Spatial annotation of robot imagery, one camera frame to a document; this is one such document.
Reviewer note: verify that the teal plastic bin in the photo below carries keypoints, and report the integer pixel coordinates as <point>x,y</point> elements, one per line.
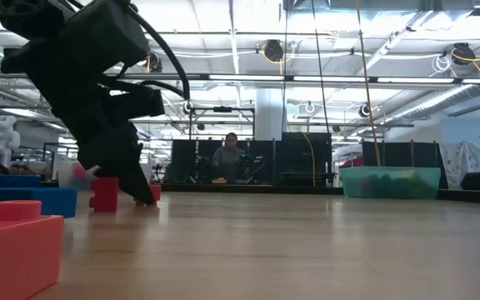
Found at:
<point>390,183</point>

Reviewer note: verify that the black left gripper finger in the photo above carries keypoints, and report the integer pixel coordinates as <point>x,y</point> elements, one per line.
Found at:
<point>127,171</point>

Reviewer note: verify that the small orange object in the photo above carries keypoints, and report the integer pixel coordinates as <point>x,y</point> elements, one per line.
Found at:
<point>219,180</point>

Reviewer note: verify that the black partition screen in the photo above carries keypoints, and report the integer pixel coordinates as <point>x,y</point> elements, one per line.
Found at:
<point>298,154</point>
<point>398,153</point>

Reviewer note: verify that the white patterned curtain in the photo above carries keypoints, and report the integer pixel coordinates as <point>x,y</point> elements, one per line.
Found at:
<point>461,160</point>

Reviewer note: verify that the small red stud block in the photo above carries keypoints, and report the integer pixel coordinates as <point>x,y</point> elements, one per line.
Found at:
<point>104,193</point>

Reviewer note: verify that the clear plastic bin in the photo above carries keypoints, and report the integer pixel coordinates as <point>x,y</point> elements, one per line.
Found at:
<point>67,177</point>

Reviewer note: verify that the white humanoid robot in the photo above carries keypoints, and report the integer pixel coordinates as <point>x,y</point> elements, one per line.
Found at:
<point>2,139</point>

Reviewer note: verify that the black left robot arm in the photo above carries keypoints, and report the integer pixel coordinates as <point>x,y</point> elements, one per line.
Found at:
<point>98,37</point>

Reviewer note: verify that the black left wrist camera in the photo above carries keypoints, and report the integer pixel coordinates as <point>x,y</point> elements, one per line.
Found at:
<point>140,102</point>

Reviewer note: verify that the small orange stud block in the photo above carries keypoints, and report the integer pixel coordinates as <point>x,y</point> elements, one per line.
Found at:
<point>156,192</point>
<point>15,250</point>

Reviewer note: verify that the large red stud block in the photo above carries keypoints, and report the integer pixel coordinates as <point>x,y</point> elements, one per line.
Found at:
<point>79,171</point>

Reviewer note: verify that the person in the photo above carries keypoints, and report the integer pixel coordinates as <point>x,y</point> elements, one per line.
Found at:
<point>228,158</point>

